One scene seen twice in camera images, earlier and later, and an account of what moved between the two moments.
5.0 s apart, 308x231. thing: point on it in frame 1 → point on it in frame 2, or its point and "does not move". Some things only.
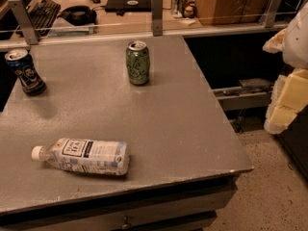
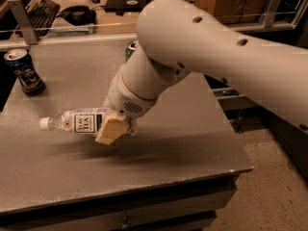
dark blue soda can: (26, 71) does not move
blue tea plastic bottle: (98, 157) → (82, 121)
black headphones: (79, 15) does not move
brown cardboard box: (229, 5) does not move
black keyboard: (42, 15) does not move
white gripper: (297, 45) → (125, 99)
